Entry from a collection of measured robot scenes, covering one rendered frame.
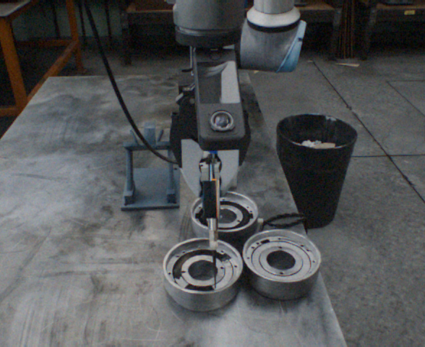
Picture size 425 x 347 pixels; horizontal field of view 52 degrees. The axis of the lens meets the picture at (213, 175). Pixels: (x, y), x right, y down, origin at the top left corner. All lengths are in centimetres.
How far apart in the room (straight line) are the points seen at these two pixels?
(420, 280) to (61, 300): 153
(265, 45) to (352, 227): 126
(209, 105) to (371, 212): 182
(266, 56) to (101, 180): 45
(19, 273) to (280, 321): 37
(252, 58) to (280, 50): 7
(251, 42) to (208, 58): 55
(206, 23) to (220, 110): 9
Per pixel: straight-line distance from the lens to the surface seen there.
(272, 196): 79
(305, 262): 63
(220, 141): 42
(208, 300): 57
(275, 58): 102
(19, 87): 264
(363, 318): 171
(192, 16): 46
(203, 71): 46
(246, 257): 62
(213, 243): 56
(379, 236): 208
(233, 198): 73
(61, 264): 69
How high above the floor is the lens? 125
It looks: 32 degrees down
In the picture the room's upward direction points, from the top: straight up
